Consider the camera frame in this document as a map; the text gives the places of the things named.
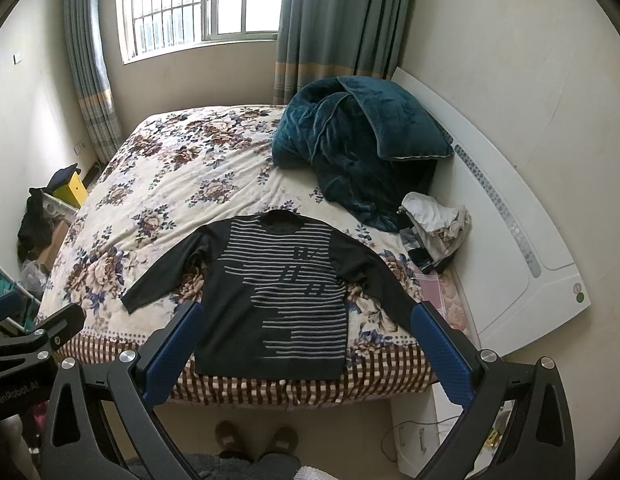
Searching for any right brown slipper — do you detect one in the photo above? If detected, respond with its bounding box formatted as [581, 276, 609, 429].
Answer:
[261, 426, 299, 458]

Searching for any black striped sweater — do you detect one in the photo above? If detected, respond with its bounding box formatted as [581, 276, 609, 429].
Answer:
[122, 209, 416, 380]

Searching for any window with metal bars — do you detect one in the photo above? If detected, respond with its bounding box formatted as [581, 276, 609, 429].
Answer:
[116, 0, 282, 63]

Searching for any yellow box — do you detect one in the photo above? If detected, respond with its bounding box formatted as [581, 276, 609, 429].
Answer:
[52, 171, 88, 209]

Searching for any pile of light clothes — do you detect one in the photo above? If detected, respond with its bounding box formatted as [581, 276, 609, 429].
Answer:
[398, 192, 472, 274]

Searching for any floral bed blanket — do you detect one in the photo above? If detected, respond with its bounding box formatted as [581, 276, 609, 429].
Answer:
[40, 105, 470, 408]

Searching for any dark clothes pile on floor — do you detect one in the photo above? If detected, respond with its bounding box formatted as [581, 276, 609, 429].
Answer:
[17, 188, 54, 263]

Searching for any left teal curtain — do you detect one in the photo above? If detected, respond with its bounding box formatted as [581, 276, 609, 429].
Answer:
[62, 0, 124, 164]

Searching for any right teal curtain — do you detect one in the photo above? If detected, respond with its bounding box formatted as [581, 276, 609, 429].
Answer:
[273, 0, 411, 104]

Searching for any teal velvet blanket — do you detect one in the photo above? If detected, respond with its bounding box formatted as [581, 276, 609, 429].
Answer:
[272, 76, 453, 232]

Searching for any teal curtain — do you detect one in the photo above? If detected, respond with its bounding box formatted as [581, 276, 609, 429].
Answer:
[273, 0, 411, 104]
[62, 0, 124, 164]

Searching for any cardboard box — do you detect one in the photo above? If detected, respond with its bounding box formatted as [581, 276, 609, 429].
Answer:
[37, 220, 70, 274]

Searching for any white bedside cabinet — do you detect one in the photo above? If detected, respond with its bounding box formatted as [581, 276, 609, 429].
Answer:
[388, 383, 514, 478]

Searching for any black cable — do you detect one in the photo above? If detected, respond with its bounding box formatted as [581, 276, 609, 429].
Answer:
[379, 415, 461, 464]

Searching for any white bed headboard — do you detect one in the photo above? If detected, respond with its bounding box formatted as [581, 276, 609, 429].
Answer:
[392, 68, 591, 356]

